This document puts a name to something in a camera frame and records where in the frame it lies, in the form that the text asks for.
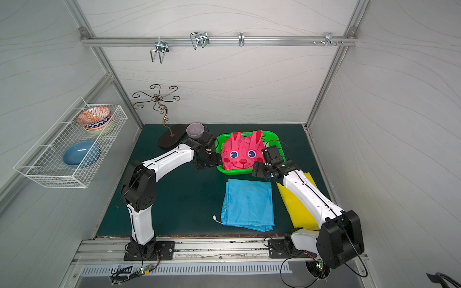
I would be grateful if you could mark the metal hook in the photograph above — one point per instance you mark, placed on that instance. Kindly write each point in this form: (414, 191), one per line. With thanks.
(199, 39)
(328, 41)
(241, 39)
(161, 48)

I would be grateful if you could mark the yellow folded raincoat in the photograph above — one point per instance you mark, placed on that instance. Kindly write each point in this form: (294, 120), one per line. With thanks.
(299, 214)

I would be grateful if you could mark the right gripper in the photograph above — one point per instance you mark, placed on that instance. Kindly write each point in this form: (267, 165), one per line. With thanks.
(261, 169)

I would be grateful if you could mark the orange patterned bowl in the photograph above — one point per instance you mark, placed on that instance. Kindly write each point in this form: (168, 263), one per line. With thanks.
(95, 119)

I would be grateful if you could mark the round black floor port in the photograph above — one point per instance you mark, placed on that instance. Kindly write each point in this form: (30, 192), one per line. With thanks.
(318, 269)

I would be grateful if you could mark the pink bunny raincoat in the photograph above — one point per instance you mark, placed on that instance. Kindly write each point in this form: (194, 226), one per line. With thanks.
(241, 153)

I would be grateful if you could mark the small purple bowl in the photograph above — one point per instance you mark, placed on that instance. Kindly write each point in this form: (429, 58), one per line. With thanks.
(195, 130)

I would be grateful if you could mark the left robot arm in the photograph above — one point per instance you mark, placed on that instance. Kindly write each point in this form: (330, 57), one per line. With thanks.
(139, 189)

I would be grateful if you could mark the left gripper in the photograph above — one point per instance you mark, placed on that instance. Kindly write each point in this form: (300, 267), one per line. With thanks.
(211, 156)

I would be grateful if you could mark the green plastic basket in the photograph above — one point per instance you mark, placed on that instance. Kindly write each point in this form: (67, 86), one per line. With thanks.
(269, 139)

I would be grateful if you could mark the aluminium top rail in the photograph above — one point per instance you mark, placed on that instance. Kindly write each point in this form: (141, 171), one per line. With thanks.
(229, 41)

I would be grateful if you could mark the blue folded raincoat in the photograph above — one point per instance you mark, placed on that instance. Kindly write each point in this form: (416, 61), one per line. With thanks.
(249, 205)

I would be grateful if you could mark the blue bowl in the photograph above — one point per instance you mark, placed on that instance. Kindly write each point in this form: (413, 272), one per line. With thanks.
(83, 154)

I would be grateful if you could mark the brown metal jewelry stand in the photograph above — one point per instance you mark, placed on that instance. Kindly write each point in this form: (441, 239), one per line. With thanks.
(159, 101)

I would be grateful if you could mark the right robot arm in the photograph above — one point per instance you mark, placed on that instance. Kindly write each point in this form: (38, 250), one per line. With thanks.
(340, 236)

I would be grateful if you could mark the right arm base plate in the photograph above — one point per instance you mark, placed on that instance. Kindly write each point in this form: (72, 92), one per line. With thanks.
(284, 249)

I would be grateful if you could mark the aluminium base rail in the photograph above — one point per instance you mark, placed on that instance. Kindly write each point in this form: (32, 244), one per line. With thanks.
(185, 250)

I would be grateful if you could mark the white wire wall basket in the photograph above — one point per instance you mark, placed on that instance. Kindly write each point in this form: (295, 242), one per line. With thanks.
(43, 163)

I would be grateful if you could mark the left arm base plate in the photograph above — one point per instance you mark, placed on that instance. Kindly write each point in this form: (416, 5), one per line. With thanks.
(154, 250)

